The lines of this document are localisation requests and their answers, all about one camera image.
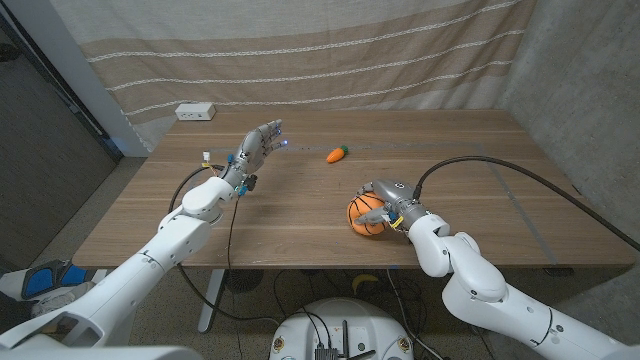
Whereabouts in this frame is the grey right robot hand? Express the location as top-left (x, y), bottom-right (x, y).
top-left (353, 178), bottom-right (431, 234)

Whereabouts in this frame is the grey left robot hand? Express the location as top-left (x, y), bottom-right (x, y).
top-left (219, 118), bottom-right (290, 191)

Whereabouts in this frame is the orange toy basketball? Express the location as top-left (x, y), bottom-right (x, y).
top-left (347, 192), bottom-right (396, 237)

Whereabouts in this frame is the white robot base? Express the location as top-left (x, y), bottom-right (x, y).
top-left (267, 297), bottom-right (415, 360)

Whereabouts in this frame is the orange toy carrot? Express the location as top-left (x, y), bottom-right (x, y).
top-left (325, 144), bottom-right (350, 164)

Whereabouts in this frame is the white power strip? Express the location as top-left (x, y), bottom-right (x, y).
top-left (174, 101), bottom-right (217, 122)

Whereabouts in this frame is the yellow banana-shaped object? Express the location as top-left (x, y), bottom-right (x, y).
top-left (351, 272), bottom-right (380, 295)

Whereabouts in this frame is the beige striped cloth backdrop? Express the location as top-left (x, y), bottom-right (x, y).
top-left (49, 0), bottom-right (539, 151)

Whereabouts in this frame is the black round floor fan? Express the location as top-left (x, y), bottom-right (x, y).
top-left (223, 268), bottom-right (265, 294)

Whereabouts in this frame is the white table leg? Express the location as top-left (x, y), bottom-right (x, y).
top-left (197, 268), bottom-right (226, 334)

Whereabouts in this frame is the dark trouser leg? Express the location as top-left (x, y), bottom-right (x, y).
top-left (0, 292), bottom-right (36, 334)

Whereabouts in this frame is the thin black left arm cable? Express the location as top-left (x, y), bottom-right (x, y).
top-left (227, 194), bottom-right (241, 271)

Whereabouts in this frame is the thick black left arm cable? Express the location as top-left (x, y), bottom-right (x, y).
top-left (168, 164), bottom-right (281, 324)

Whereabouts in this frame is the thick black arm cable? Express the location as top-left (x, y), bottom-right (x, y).
top-left (168, 164), bottom-right (281, 324)
top-left (412, 155), bottom-right (640, 251)

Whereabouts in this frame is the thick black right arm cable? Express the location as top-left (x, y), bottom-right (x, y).
top-left (412, 155), bottom-right (640, 251)

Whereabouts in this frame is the black door frame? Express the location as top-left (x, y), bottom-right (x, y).
top-left (0, 12), bottom-right (124, 164)

